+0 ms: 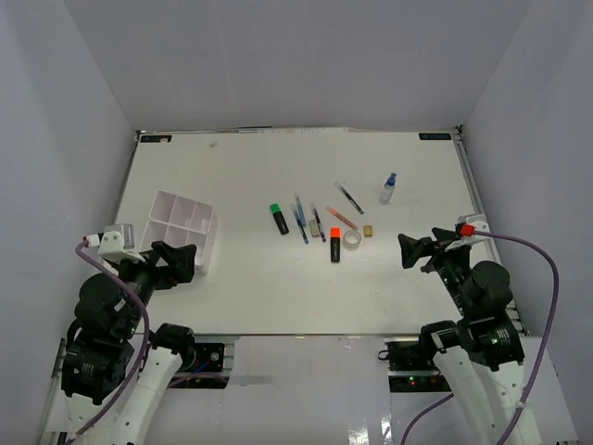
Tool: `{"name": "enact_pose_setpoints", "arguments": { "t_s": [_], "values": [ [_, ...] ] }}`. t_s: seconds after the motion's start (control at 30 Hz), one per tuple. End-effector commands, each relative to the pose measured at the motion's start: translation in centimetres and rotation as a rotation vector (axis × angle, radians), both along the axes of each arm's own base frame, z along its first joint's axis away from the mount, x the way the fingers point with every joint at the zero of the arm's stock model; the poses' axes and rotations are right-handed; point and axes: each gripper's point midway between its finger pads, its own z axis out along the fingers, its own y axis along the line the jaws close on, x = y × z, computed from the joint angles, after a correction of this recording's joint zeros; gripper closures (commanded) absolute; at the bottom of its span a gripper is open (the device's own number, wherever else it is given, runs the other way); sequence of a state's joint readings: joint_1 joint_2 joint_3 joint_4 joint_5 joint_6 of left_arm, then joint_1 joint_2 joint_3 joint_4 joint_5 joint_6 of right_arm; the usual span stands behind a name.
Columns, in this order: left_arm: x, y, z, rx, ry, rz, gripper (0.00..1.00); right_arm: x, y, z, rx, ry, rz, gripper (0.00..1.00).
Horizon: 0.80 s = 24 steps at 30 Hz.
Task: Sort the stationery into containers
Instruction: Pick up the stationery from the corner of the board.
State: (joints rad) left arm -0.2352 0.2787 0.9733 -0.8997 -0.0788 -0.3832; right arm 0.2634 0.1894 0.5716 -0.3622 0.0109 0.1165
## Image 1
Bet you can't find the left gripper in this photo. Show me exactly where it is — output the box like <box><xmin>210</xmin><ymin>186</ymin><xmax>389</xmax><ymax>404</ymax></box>
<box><xmin>110</xmin><ymin>237</ymin><xmax>196</xmax><ymax>336</ymax></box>

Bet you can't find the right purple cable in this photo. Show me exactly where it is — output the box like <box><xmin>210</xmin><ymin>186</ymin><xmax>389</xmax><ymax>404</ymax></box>
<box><xmin>398</xmin><ymin>230</ymin><xmax>560</xmax><ymax>445</ymax></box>

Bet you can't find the purple pen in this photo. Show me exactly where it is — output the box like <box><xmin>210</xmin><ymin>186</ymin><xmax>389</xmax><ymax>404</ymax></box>
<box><xmin>309</xmin><ymin>201</ymin><xmax>326</xmax><ymax>243</ymax></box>

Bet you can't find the right aluminium rail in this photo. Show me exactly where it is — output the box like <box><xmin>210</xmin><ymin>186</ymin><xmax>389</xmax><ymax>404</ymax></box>
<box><xmin>453</xmin><ymin>132</ymin><xmax>529</xmax><ymax>337</ymax></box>

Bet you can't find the grey eraser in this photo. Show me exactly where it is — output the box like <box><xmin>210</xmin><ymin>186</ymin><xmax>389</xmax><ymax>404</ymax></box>
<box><xmin>309</xmin><ymin>220</ymin><xmax>321</xmax><ymax>237</ymax></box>

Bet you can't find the right black table label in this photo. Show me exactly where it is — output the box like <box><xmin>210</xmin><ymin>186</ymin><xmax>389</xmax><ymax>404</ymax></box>
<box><xmin>419</xmin><ymin>133</ymin><xmax>452</xmax><ymax>141</ymax></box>

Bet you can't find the green pen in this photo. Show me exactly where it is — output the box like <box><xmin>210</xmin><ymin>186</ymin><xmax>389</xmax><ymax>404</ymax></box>
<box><xmin>334</xmin><ymin>181</ymin><xmax>364</xmax><ymax>215</ymax></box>

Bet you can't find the light blue pen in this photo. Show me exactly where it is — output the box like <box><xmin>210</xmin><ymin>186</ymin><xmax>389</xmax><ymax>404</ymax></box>
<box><xmin>295</xmin><ymin>194</ymin><xmax>307</xmax><ymax>227</ymax></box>

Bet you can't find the purple cable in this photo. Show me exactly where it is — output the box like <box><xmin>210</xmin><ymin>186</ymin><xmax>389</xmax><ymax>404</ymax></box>
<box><xmin>64</xmin><ymin>235</ymin><xmax>150</xmax><ymax>441</ymax></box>
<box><xmin>398</xmin><ymin>230</ymin><xmax>560</xmax><ymax>445</ymax></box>

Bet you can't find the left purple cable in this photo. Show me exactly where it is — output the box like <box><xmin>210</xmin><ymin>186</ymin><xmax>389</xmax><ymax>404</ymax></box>
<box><xmin>64</xmin><ymin>235</ymin><xmax>150</xmax><ymax>441</ymax></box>

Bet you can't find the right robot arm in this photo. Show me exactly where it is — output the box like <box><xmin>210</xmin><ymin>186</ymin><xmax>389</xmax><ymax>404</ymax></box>
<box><xmin>397</xmin><ymin>228</ymin><xmax>542</xmax><ymax>444</ymax></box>

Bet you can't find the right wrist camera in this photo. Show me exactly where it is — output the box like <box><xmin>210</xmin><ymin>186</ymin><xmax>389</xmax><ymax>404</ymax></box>
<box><xmin>455</xmin><ymin>214</ymin><xmax>490</xmax><ymax>246</ymax></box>

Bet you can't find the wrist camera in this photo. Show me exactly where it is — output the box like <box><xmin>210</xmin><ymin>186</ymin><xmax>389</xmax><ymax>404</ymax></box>
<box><xmin>97</xmin><ymin>223</ymin><xmax>145</xmax><ymax>264</ymax></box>
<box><xmin>455</xmin><ymin>214</ymin><xmax>490</xmax><ymax>246</ymax></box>

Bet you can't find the clear bottle blue cap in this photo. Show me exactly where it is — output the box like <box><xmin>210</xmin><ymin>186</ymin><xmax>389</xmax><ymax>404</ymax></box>
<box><xmin>379</xmin><ymin>172</ymin><xmax>397</xmax><ymax>205</ymax></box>

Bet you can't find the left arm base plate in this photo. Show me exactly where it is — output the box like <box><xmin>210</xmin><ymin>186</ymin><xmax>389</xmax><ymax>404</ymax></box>
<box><xmin>170</xmin><ymin>341</ymin><xmax>234</xmax><ymax>389</ymax></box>

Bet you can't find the dark blue pen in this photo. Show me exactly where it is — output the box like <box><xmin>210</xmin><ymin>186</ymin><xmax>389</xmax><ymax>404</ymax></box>
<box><xmin>291</xmin><ymin>203</ymin><xmax>309</xmax><ymax>245</ymax></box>

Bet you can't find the black table label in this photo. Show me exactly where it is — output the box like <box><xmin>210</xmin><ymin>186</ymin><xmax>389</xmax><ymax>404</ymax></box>
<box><xmin>419</xmin><ymin>133</ymin><xmax>452</xmax><ymax>141</ymax></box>
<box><xmin>140</xmin><ymin>134</ymin><xmax>172</xmax><ymax>144</ymax></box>

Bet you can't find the white compartment tray front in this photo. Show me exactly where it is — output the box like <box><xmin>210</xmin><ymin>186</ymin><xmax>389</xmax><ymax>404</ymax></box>
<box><xmin>138</xmin><ymin>220</ymin><xmax>216</xmax><ymax>275</ymax></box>

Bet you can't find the left black table label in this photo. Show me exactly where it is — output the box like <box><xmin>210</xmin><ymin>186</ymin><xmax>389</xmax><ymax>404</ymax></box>
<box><xmin>140</xmin><ymin>134</ymin><xmax>172</xmax><ymax>144</ymax></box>

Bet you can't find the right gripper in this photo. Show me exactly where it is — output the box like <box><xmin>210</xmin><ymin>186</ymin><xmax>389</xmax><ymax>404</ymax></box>
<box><xmin>397</xmin><ymin>227</ymin><xmax>473</xmax><ymax>316</ymax></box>

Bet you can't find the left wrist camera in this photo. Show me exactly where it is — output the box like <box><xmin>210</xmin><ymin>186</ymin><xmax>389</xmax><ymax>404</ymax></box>
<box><xmin>97</xmin><ymin>223</ymin><xmax>145</xmax><ymax>264</ymax></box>

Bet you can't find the green cap black highlighter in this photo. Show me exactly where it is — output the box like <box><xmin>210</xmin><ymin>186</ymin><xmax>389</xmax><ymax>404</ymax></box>
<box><xmin>270</xmin><ymin>203</ymin><xmax>289</xmax><ymax>235</ymax></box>

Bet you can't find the orange cap black highlighter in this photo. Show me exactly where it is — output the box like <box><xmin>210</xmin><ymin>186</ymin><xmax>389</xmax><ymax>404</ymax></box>
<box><xmin>330</xmin><ymin>226</ymin><xmax>342</xmax><ymax>263</ymax></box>

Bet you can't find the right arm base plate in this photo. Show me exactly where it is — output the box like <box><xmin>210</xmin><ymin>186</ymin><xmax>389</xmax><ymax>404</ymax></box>
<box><xmin>377</xmin><ymin>337</ymin><xmax>450</xmax><ymax>394</ymax></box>

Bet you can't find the clear tape roll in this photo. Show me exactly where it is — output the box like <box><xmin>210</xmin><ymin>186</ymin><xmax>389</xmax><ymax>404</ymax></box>
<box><xmin>343</xmin><ymin>229</ymin><xmax>362</xmax><ymax>250</ymax></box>

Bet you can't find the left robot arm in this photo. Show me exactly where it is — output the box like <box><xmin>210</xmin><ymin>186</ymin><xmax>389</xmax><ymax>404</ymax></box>
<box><xmin>61</xmin><ymin>234</ymin><xmax>196</xmax><ymax>444</ymax></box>

